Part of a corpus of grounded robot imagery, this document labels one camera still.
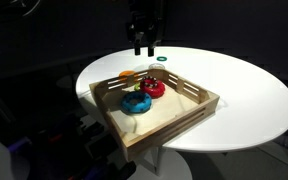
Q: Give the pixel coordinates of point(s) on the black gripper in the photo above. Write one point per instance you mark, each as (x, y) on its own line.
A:
(147, 23)

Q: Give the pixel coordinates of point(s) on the wooden slatted crate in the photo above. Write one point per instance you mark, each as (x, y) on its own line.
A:
(139, 124)

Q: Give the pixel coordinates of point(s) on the white table pedestal base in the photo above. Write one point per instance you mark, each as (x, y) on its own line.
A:
(161, 164)

